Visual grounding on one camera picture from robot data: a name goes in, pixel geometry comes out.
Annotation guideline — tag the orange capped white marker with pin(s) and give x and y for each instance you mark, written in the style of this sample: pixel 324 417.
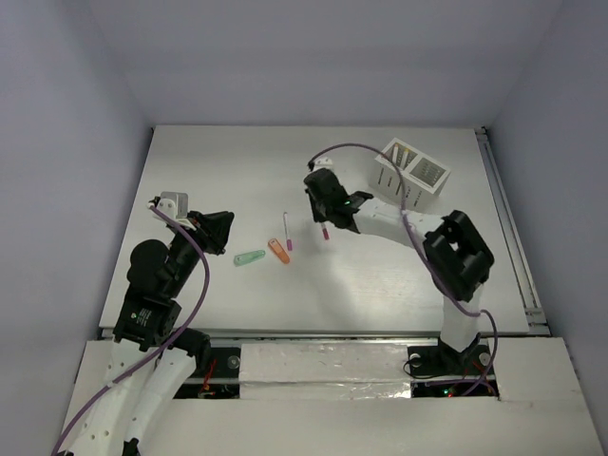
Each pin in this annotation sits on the orange capped white marker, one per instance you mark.
pixel 397 154

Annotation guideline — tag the yellow capped white marker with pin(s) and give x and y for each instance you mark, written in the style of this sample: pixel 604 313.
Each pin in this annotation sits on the yellow capped white marker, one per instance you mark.
pixel 407 157

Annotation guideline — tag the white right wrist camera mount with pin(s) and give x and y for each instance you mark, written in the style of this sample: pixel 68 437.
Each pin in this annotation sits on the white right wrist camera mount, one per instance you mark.
pixel 320 163

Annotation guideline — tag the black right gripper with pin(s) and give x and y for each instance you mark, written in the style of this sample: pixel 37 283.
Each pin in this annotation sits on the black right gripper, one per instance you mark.
pixel 319 215

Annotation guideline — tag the white foam front block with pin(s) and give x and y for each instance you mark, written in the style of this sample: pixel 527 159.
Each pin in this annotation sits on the white foam front block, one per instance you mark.
pixel 327 371

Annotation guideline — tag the purple capped white marker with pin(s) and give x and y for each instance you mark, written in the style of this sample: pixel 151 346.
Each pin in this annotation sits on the purple capped white marker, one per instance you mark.
pixel 288 238

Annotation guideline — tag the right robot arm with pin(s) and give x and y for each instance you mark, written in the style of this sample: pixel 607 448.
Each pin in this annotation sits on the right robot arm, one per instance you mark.
pixel 457 256

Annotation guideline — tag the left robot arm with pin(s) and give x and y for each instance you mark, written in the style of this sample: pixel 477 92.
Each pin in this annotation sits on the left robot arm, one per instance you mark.
pixel 151 354

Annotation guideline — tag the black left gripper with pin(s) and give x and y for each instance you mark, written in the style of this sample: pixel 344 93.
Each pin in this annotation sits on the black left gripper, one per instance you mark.
pixel 203 232

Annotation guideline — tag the aluminium side rail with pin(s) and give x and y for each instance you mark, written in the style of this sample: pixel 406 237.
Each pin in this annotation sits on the aluminium side rail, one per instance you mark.
pixel 534 313

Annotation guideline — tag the pink capped white marker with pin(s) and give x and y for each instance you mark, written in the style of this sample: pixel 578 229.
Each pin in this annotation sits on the pink capped white marker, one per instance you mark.
pixel 325 231

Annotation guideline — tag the green utility knife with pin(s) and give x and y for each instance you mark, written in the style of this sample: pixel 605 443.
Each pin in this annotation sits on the green utility knife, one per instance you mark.
pixel 248 257

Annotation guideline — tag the orange utility knife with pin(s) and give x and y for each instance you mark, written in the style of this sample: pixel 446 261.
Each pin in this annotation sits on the orange utility knife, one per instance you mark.
pixel 276 247

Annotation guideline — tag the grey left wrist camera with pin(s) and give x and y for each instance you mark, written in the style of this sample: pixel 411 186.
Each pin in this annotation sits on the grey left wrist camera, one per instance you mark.
pixel 172 204

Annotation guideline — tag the white slotted organizer box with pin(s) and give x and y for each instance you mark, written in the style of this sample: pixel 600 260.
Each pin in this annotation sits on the white slotted organizer box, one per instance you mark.
pixel 423 180

